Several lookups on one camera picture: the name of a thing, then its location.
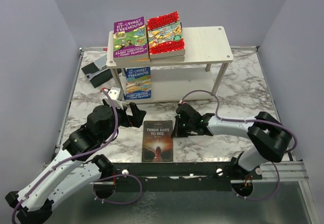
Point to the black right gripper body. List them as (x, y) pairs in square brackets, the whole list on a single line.
[(186, 127)]

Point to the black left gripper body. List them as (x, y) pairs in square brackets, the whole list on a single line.
[(124, 119)]

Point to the dark three days book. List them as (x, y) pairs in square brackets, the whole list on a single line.
[(157, 142)]

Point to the blue 91-storey treehouse book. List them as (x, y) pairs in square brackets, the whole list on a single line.
[(138, 83)]

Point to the orange 39-storey treehouse book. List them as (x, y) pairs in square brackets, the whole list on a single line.
[(123, 60)]

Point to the purple treehouse book front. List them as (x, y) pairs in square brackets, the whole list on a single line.
[(169, 59)]

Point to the purple treehouse book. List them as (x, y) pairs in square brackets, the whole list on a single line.
[(169, 59), (130, 39)]

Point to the roald dahl charlie book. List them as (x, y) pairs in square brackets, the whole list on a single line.
[(165, 56)]

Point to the red treehouse book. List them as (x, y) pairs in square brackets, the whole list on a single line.
[(165, 34)]

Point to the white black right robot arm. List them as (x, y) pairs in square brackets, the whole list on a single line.
[(269, 138)]

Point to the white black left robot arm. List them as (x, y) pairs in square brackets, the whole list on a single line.
[(76, 164)]

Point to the black foam block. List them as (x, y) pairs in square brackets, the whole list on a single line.
[(99, 79)]

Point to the silver metal wrench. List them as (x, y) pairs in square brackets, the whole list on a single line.
[(90, 76)]

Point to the white two-tier shelf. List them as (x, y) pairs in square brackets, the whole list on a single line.
[(207, 57)]

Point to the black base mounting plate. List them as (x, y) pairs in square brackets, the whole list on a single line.
[(176, 177)]

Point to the grey white device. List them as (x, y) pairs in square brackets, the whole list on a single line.
[(100, 63)]

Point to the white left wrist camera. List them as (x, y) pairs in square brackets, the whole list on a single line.
[(114, 97)]

